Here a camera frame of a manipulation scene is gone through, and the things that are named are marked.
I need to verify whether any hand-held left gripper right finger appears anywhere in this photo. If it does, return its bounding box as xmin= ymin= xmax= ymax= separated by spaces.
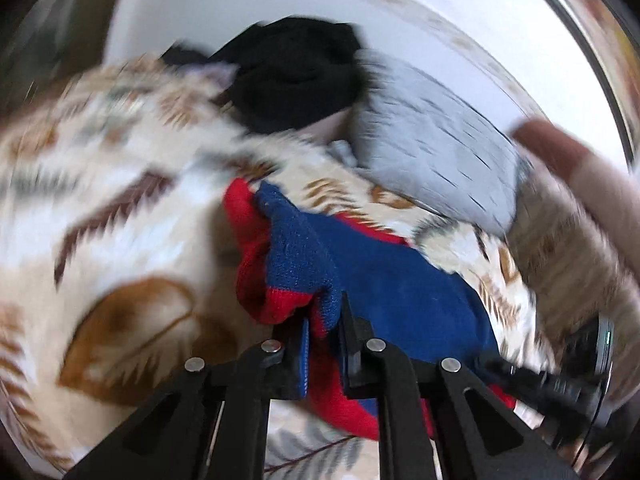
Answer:
xmin=337 ymin=292 xmax=578 ymax=480

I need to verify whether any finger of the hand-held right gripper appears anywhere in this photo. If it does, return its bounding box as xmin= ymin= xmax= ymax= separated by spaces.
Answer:
xmin=481 ymin=355 xmax=557 ymax=403

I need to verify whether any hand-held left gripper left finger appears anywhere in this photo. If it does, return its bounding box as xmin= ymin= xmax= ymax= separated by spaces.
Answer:
xmin=65 ymin=317 xmax=311 ymax=480

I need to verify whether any red and blue knit sweater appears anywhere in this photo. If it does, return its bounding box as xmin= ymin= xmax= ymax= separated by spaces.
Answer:
xmin=222 ymin=180 xmax=516 ymax=441

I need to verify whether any striped floral cushion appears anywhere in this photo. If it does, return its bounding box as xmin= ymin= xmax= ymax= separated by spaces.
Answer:
xmin=505 ymin=170 xmax=640 ymax=361

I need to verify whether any small light grey cloth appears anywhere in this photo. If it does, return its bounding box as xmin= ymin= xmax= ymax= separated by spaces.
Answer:
xmin=327 ymin=140 xmax=358 ymax=167

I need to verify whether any grey quilted pillow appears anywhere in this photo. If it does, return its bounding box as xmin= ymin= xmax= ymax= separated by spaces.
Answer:
xmin=350 ymin=52 xmax=533 ymax=238

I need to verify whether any brown and pink bolster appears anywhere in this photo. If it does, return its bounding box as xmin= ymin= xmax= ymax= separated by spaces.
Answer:
xmin=510 ymin=119 xmax=640 ymax=221

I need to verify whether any leaf print blanket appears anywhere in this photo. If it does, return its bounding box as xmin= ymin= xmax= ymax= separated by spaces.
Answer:
xmin=0 ymin=55 xmax=561 ymax=480

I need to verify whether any black clothing pile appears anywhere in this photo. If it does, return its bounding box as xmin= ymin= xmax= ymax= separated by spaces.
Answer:
xmin=160 ymin=17 xmax=363 ymax=133

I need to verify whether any lilac cloth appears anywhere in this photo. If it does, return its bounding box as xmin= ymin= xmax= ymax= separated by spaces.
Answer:
xmin=200 ymin=62 xmax=238 ymax=91

